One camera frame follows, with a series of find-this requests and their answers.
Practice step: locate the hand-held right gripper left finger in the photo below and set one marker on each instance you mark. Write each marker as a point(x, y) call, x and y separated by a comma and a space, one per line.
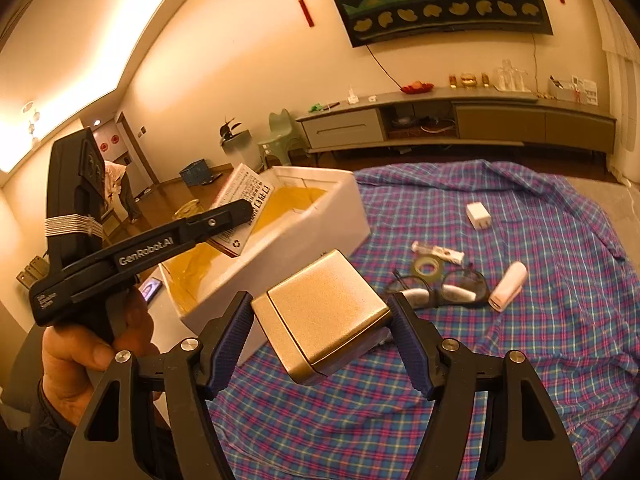
point(230, 347)

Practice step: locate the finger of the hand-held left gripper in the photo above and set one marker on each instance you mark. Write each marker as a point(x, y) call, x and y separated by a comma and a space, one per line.
point(225, 216)

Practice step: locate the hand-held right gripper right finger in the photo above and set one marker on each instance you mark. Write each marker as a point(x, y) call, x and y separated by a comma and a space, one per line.
point(414, 352)

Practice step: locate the white printed carton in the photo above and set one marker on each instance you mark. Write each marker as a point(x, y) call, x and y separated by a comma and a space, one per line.
point(250, 187)

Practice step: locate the black framed glasses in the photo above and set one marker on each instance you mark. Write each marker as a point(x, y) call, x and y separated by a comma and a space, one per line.
point(457, 292)

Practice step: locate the clear tape roll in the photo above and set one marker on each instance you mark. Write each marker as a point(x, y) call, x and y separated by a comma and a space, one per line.
point(428, 267)

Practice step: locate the gold metal box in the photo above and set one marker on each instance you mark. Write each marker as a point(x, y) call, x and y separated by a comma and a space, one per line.
point(320, 305)

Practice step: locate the white foam box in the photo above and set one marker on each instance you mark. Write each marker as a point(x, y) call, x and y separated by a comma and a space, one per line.
point(325, 220)

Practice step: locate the clear labelled tube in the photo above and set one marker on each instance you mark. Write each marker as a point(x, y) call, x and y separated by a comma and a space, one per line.
point(440, 252)

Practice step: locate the white cylindrical bottle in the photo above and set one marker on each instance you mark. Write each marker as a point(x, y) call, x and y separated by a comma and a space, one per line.
point(507, 287)

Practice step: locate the white charger plug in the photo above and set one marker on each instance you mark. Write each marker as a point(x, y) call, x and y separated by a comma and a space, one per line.
point(478, 216)

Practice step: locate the person's left forearm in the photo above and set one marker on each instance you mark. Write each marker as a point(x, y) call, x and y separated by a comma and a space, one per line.
point(35, 440)

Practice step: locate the person's left hand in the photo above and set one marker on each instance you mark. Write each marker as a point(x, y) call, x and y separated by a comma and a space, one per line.
point(75, 355)

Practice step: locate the blue plastic crate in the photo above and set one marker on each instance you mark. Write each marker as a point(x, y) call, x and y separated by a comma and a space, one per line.
point(195, 174)

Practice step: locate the potted plant white pot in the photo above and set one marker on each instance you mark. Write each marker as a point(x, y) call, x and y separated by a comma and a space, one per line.
point(235, 147)

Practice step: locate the ceiling lamp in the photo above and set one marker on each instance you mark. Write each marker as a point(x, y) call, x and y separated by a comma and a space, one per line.
point(31, 120)

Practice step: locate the smartphone with lit screen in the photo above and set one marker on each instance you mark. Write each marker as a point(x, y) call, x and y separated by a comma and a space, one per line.
point(151, 291)

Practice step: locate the green plastic chair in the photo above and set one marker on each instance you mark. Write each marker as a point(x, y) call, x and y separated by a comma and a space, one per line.
point(280, 132)

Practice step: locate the blue plaid cloth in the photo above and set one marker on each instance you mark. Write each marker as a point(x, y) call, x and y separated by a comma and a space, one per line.
point(525, 385)

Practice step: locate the green toy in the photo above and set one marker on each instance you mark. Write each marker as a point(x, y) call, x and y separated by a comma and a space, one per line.
point(316, 107)

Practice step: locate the small white ornament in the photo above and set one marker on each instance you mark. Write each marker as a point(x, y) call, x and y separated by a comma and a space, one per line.
point(351, 95)

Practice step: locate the pair of shoes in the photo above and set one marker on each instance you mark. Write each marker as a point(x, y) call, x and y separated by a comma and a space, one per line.
point(437, 126)

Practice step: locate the red fruit plate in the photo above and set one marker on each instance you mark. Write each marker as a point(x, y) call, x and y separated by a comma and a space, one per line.
point(416, 87)

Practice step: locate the grey television cabinet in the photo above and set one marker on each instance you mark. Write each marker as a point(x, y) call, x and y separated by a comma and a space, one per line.
point(500, 120)

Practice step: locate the burger shaped ornament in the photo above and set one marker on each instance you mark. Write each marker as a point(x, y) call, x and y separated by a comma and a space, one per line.
point(468, 80)

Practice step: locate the clear glass cup set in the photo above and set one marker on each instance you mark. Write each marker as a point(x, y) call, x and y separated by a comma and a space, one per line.
point(512, 77)

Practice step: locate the white desk organizer box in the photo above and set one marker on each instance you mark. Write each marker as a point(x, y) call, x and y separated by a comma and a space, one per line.
point(572, 91)

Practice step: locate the beige curtain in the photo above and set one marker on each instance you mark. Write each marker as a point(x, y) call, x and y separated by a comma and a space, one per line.
point(622, 110)

